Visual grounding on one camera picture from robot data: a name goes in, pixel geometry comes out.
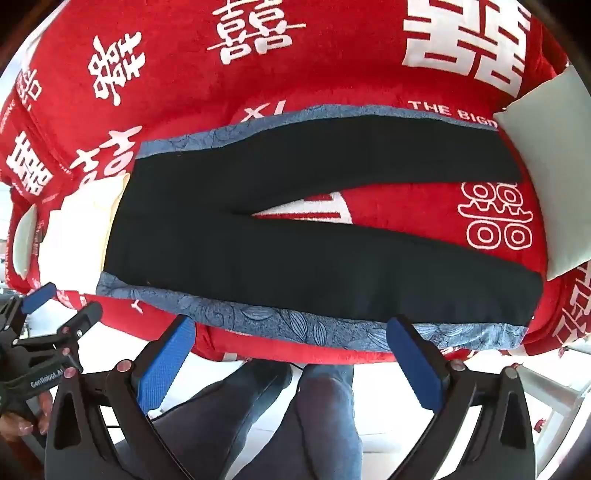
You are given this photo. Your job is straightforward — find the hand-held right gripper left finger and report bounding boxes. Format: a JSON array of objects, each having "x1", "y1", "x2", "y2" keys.
[{"x1": 45, "y1": 315, "x2": 199, "y2": 480}]

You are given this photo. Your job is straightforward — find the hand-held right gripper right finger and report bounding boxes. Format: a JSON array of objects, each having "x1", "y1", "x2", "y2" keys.
[{"x1": 387, "y1": 315, "x2": 536, "y2": 480}]

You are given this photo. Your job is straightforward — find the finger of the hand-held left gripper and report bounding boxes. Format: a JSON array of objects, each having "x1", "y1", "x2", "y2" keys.
[
  {"x1": 22, "y1": 282, "x2": 58, "y2": 313},
  {"x1": 58, "y1": 302, "x2": 103, "y2": 344}
]

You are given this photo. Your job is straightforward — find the black pants with blue trim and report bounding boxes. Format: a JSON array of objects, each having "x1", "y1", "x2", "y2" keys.
[{"x1": 96, "y1": 105, "x2": 543, "y2": 349}]

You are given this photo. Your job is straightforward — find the person's left hand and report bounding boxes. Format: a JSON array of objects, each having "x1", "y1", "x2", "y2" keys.
[{"x1": 0, "y1": 392, "x2": 54, "y2": 437}]

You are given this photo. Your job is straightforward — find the pale green cushion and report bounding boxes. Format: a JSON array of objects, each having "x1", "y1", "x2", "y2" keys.
[{"x1": 11, "y1": 205, "x2": 40, "y2": 278}]

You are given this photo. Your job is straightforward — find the cream cloth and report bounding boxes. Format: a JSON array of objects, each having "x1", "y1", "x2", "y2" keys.
[{"x1": 37, "y1": 178, "x2": 132, "y2": 278}]

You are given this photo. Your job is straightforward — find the person's right leg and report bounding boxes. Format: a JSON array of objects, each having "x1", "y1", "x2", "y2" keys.
[{"x1": 235, "y1": 364, "x2": 364, "y2": 480}]

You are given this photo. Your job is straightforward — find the white pillow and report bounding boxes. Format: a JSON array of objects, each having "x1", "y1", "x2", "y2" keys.
[{"x1": 493, "y1": 65, "x2": 591, "y2": 281}]

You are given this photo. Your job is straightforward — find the red printed blanket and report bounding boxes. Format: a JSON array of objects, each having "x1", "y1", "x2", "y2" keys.
[{"x1": 0, "y1": 0, "x2": 591, "y2": 365}]

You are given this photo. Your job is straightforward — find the white metal frame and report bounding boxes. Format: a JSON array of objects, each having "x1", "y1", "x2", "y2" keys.
[{"x1": 515, "y1": 346, "x2": 591, "y2": 446}]

